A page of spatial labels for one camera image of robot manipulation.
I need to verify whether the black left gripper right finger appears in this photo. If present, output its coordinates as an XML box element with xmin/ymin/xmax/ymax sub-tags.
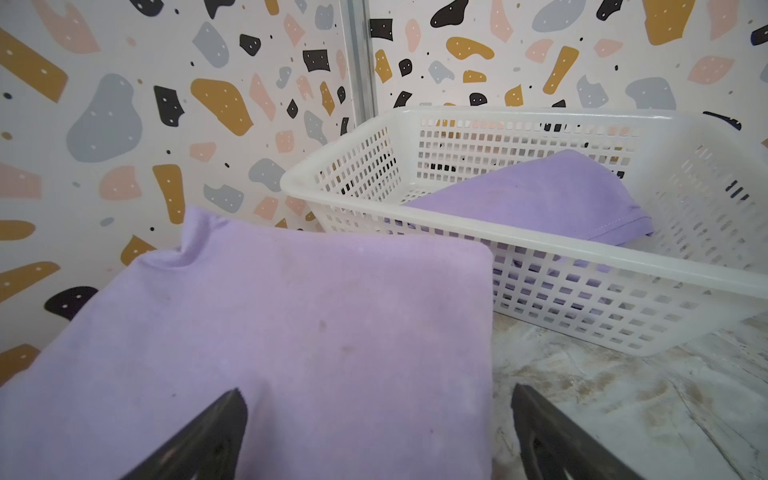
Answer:
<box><xmin>511</xmin><ymin>384</ymin><xmax>641</xmax><ymax>480</ymax></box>

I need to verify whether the purple SHINE t-shirt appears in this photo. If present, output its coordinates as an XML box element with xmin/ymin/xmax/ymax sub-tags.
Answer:
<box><xmin>406</xmin><ymin>150</ymin><xmax>654</xmax><ymax>247</ymax></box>

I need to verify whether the folded purple t-shirt on stack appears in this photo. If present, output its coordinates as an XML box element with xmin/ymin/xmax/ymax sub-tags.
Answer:
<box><xmin>1</xmin><ymin>208</ymin><xmax>492</xmax><ymax>479</ymax></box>

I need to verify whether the left corner aluminium post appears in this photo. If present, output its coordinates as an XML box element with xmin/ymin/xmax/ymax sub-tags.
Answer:
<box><xmin>340</xmin><ymin>0</ymin><xmax>377</xmax><ymax>125</ymax></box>

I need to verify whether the white plastic laundry basket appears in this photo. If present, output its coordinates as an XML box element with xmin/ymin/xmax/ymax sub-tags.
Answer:
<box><xmin>281</xmin><ymin>106</ymin><xmax>767</xmax><ymax>356</ymax></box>

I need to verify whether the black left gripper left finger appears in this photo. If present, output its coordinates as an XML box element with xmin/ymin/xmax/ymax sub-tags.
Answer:
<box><xmin>125</xmin><ymin>389</ymin><xmax>248</xmax><ymax>480</ymax></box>

